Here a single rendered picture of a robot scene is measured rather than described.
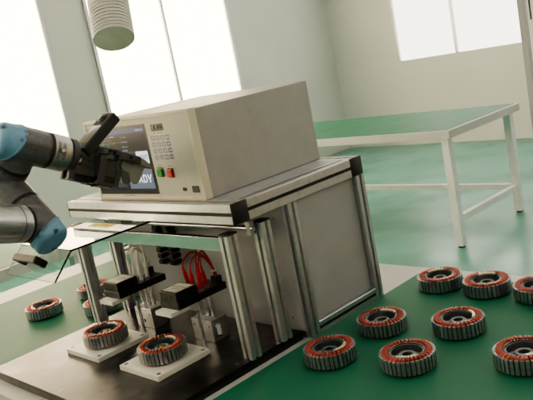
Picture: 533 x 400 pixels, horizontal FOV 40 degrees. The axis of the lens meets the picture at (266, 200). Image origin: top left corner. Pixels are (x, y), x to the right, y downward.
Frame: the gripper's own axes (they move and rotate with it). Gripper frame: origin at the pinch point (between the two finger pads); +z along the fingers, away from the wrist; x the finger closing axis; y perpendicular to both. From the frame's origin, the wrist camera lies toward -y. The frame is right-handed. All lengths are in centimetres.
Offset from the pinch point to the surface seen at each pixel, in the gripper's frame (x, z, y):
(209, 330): 6.4, 19.7, 36.3
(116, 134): -14.4, 0.2, -7.6
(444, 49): -309, 578, -252
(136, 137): -6.7, 0.7, -6.5
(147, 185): -6.7, 5.6, 4.0
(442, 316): 52, 46, 26
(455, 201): -102, 296, -38
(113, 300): -18.4, 8.5, 32.6
